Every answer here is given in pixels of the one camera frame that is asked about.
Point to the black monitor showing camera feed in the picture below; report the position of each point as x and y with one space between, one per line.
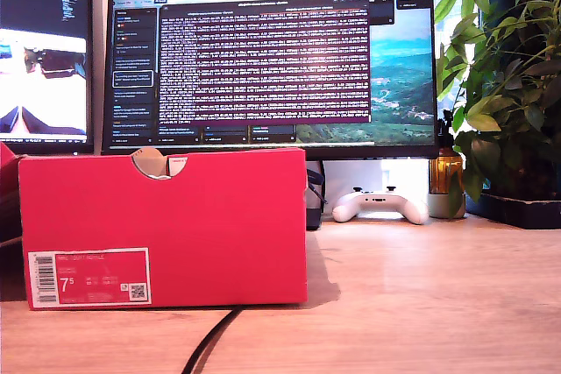
44 6

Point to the pale green pot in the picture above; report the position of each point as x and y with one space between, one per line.
438 206

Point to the red cardboard shoebox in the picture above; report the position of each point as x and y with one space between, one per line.
184 225

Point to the amber glass pump bottle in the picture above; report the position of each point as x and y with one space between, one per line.
446 170

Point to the green leafy houseplant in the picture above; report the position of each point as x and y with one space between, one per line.
508 85

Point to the brown cardboard box insert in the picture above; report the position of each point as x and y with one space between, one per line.
151 161

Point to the white game controller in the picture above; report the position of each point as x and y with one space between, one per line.
377 205

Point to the wide black computer monitor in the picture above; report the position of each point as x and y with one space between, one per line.
263 63

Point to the grey and black monitor stand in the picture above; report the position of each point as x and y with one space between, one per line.
313 218

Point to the red shoebox lid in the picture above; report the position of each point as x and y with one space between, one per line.
5 168

